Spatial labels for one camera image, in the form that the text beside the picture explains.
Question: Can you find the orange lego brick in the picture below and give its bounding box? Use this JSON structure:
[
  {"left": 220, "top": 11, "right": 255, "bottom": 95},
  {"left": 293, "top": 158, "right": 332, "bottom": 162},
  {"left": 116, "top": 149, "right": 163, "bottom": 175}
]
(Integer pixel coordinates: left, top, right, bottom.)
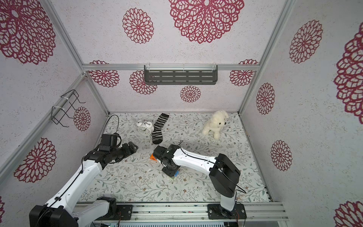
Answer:
[{"left": 150, "top": 154, "right": 157, "bottom": 162}]

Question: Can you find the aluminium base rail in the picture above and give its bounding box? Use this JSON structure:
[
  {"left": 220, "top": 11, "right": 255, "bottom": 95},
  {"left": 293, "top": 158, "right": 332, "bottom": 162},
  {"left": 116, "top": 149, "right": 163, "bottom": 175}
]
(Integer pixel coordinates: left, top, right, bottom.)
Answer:
[{"left": 70, "top": 202, "right": 289, "bottom": 223}]

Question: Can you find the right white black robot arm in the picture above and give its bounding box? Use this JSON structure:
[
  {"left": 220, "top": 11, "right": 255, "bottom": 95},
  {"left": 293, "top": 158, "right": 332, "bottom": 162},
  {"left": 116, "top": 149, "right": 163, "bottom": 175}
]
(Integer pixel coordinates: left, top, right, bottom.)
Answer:
[{"left": 150, "top": 144, "right": 247, "bottom": 221}]

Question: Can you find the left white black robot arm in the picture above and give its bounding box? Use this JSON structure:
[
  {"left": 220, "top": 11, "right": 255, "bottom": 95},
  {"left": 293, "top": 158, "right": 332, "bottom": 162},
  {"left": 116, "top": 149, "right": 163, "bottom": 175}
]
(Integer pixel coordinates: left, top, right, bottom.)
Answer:
[{"left": 29, "top": 142, "right": 138, "bottom": 227}]

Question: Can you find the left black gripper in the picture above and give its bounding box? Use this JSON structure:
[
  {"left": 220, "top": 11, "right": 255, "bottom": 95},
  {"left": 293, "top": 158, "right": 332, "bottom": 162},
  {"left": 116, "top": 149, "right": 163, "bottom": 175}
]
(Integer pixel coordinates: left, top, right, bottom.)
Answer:
[{"left": 111, "top": 141, "right": 138, "bottom": 163}]

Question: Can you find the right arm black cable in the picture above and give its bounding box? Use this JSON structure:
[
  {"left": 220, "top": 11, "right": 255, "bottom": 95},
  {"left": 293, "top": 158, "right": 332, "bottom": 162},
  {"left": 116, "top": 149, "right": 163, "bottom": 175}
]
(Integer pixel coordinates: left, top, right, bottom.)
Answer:
[{"left": 177, "top": 140, "right": 247, "bottom": 195}]

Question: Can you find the white alarm clock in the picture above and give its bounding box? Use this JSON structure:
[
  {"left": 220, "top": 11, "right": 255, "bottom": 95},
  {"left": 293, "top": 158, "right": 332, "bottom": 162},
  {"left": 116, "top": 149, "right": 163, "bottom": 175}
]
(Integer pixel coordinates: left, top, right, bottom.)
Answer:
[{"left": 137, "top": 120, "right": 155, "bottom": 136}]

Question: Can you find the white teddy bear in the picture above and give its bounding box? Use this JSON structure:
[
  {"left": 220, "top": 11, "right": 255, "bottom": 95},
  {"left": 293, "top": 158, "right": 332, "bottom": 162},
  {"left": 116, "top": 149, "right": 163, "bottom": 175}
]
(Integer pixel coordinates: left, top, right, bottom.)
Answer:
[{"left": 202, "top": 110, "right": 229, "bottom": 140}]

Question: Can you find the black grey striped sock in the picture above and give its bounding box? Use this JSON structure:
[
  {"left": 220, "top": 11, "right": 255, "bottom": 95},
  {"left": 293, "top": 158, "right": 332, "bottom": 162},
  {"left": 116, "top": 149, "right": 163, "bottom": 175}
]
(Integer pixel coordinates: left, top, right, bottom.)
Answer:
[{"left": 151, "top": 113, "right": 169, "bottom": 144}]

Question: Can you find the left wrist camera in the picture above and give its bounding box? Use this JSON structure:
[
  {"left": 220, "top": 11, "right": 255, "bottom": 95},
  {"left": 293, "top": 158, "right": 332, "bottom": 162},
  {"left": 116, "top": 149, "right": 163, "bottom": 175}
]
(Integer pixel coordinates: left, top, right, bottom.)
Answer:
[{"left": 98, "top": 133, "right": 122, "bottom": 152}]

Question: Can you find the grey wall shelf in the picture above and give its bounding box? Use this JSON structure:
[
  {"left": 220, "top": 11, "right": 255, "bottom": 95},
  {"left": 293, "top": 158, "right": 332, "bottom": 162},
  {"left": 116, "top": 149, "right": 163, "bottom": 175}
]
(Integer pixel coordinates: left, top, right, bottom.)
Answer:
[{"left": 144, "top": 65, "right": 218, "bottom": 85}]

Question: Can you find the black wire wall rack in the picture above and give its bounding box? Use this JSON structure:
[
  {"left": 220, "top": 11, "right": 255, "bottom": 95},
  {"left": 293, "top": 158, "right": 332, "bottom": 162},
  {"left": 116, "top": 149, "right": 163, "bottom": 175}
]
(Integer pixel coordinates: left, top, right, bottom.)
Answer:
[{"left": 50, "top": 89, "right": 85, "bottom": 128}]

